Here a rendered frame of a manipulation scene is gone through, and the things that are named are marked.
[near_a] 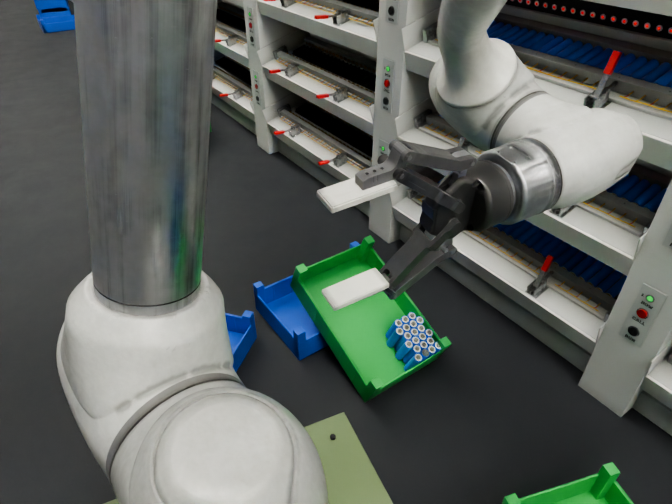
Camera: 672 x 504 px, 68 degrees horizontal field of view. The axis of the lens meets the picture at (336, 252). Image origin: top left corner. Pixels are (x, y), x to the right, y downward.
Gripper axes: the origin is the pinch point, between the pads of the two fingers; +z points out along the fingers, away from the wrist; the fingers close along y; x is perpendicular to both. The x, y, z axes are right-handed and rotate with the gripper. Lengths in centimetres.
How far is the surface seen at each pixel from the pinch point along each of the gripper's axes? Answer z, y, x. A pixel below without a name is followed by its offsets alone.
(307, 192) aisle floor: -38, -67, -90
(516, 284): -52, -47, -14
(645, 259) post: -55, -24, 5
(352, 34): -47, -13, -77
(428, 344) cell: -28, -51, -13
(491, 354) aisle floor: -42, -58, -8
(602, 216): -58, -24, -6
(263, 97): -39, -49, -125
